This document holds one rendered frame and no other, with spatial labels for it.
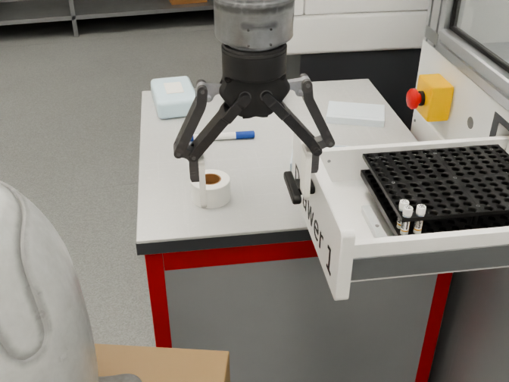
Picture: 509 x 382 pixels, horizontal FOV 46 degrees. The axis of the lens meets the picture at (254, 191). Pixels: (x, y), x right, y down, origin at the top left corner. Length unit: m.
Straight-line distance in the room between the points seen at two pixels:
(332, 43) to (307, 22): 0.09
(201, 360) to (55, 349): 0.24
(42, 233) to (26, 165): 2.44
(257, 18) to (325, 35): 0.98
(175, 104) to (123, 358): 0.79
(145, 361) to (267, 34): 0.37
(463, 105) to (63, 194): 1.83
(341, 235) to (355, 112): 0.68
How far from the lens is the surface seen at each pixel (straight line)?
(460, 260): 0.83
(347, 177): 0.99
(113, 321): 1.97
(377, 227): 0.87
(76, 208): 2.50
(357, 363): 1.29
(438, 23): 1.27
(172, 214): 1.04
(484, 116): 1.10
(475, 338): 1.22
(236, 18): 0.66
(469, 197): 0.87
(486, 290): 1.15
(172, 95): 1.38
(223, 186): 1.04
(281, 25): 0.66
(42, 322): 0.44
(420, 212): 0.81
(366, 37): 1.66
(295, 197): 0.80
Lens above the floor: 1.35
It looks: 32 degrees down
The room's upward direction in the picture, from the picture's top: straight up
